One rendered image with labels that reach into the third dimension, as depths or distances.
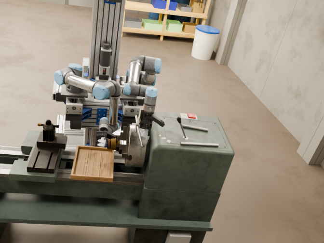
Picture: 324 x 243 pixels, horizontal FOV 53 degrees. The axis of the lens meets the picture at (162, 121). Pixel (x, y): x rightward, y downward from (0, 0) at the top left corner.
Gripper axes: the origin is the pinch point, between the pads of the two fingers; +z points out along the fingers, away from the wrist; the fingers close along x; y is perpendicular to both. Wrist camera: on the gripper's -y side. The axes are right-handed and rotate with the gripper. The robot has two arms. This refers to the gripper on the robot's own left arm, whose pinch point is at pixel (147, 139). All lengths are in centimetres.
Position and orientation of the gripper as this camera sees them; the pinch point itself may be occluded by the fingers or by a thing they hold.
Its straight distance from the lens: 218.9
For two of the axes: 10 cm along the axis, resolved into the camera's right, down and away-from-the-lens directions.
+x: 1.3, 3.5, -9.3
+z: -1.6, 9.3, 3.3
